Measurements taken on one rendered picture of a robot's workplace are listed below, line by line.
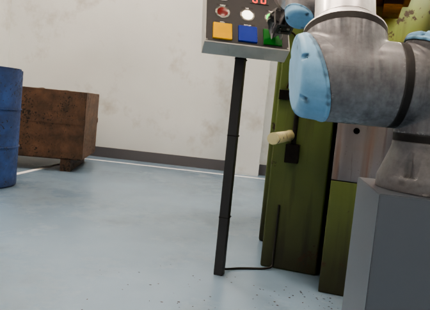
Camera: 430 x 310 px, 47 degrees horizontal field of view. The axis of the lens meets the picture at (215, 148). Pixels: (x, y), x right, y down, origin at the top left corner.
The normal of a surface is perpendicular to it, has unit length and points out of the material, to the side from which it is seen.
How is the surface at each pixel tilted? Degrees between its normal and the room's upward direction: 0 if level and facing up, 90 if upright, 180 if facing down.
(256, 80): 90
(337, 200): 90
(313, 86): 109
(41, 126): 90
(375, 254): 90
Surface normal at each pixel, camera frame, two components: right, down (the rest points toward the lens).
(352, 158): -0.29, 0.05
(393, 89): -0.04, 0.27
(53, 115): 0.09, 0.09
